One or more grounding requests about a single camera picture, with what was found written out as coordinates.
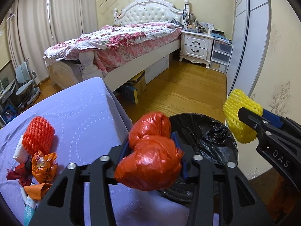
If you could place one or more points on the red plastic bag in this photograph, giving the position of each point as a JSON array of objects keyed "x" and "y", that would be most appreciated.
[{"x": 155, "y": 161}]

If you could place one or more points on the plastic drawer unit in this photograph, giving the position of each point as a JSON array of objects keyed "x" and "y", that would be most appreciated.
[{"x": 221, "y": 55}]

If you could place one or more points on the red foam fruit net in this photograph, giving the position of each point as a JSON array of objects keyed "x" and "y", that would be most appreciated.
[{"x": 38, "y": 136}]

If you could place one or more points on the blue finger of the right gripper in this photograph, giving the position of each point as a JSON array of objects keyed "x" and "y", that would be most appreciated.
[
  {"x": 254, "y": 126},
  {"x": 274, "y": 120}
]

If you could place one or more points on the orange wrapper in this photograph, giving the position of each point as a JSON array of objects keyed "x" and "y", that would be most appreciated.
[{"x": 44, "y": 167}]

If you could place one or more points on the white nightstand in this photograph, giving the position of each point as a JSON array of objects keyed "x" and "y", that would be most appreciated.
[{"x": 196, "y": 47}]

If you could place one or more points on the study desk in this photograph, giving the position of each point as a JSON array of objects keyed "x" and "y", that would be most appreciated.
[{"x": 5, "y": 95}]

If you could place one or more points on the orange paper piece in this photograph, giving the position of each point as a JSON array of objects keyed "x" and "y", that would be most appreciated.
[{"x": 37, "y": 192}]

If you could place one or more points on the black lined trash bin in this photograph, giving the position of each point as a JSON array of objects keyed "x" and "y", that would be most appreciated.
[{"x": 208, "y": 137}]

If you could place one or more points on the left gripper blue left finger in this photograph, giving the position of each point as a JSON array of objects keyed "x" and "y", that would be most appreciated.
[{"x": 63, "y": 204}]

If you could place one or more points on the cardboard box under bed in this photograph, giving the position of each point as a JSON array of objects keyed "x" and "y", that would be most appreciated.
[{"x": 135, "y": 86}]

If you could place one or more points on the light green desk chair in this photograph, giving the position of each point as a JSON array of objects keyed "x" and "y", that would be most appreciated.
[{"x": 28, "y": 89}]

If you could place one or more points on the purple tablecloth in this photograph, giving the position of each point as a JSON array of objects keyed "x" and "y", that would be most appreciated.
[{"x": 88, "y": 121}]

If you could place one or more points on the floral pink quilt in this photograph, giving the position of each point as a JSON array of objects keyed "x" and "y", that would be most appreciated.
[{"x": 115, "y": 46}]

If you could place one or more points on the white storage box under bed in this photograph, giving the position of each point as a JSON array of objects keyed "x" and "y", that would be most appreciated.
[{"x": 156, "y": 69}]

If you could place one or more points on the beige curtains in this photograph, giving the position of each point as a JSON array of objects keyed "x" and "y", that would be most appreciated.
[{"x": 35, "y": 25}]

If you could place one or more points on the teal white tube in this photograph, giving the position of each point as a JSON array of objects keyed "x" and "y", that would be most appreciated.
[{"x": 30, "y": 207}]

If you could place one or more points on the white bed frame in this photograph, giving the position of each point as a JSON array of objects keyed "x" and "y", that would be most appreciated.
[{"x": 66, "y": 73}]

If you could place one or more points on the sliding wardrobe door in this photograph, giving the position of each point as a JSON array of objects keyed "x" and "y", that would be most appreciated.
[{"x": 252, "y": 24}]

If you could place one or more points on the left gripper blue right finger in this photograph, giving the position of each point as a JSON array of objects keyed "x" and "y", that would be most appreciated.
[{"x": 238, "y": 204}]

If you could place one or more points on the white tissue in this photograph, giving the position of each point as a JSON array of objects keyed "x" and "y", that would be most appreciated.
[{"x": 20, "y": 154}]

